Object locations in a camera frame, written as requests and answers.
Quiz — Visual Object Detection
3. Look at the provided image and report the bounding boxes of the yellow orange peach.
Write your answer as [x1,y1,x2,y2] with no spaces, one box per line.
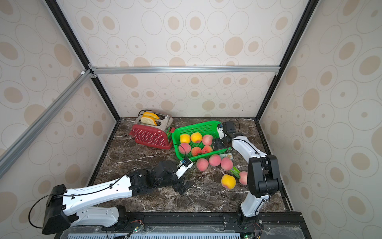
[221,174,236,190]

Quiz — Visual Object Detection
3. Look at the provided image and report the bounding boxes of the pink peach with stem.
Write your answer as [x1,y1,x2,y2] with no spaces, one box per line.
[178,142,192,155]

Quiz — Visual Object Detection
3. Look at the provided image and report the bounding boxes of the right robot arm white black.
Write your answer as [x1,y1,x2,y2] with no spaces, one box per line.
[212,121,282,217]

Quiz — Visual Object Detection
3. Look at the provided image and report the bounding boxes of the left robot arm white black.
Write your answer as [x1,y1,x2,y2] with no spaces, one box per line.
[40,158,194,235]

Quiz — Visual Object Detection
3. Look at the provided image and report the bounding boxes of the green plastic basket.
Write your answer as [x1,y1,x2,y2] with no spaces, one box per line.
[171,120,232,162]

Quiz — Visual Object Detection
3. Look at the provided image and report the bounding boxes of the white drycake snack packet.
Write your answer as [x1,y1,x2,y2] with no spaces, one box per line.
[219,153,233,160]

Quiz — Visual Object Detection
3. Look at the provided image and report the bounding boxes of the green snack packet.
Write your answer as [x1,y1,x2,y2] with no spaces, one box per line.
[230,166,241,179]

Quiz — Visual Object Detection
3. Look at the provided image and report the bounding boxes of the pink peach with leaf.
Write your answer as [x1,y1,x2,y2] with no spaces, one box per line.
[239,171,248,185]

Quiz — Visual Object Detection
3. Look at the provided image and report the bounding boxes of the red polka dot toaster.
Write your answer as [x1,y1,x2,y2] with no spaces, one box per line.
[129,110,175,150]

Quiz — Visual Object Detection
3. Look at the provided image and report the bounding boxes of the bread slice in toaster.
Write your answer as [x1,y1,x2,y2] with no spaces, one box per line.
[143,112,160,120]
[140,116,157,126]

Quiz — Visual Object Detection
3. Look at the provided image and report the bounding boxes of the horizontal aluminium bar back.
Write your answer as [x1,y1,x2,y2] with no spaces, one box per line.
[91,65,280,74]

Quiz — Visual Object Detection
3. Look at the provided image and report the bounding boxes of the diagonal aluminium bar left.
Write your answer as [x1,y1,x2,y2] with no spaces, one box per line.
[1,69,92,176]

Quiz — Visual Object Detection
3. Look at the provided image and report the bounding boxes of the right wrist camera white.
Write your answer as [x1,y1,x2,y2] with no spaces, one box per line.
[217,123,225,139]

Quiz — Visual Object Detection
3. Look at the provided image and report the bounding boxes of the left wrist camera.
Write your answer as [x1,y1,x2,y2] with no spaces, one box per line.
[176,157,194,179]

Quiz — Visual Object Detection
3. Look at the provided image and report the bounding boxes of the black front rail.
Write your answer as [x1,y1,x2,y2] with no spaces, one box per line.
[55,212,311,239]

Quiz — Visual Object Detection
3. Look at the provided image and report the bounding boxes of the black frame post right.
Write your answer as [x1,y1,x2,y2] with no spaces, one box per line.
[255,0,319,122]

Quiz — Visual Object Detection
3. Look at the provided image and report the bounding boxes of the black aluminium frame post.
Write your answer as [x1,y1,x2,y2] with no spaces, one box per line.
[44,0,121,121]

